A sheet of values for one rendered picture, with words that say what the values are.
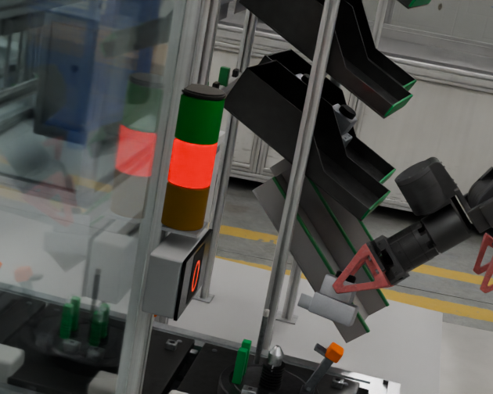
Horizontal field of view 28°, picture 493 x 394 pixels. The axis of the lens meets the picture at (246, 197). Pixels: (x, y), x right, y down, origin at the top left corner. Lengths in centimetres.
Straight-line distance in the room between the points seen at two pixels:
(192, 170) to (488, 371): 98
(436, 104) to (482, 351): 354
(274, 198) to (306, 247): 9
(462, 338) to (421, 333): 8
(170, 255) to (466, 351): 100
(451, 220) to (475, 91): 405
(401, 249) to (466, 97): 406
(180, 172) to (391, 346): 91
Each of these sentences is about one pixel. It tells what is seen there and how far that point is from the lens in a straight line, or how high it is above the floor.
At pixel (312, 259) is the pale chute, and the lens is 152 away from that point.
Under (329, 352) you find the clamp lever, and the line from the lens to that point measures 133.
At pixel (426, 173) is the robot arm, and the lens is 138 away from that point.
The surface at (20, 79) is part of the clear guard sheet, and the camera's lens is 67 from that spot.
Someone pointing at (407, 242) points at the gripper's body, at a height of 120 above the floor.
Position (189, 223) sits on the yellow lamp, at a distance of 108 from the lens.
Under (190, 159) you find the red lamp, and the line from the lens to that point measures 106.
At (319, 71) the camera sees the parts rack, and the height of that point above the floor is 140.
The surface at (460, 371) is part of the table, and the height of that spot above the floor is 86.
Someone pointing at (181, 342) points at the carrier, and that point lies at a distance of 149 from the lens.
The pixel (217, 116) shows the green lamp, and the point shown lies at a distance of 106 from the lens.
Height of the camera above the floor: 163
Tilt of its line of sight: 17 degrees down
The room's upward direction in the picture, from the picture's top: 10 degrees clockwise
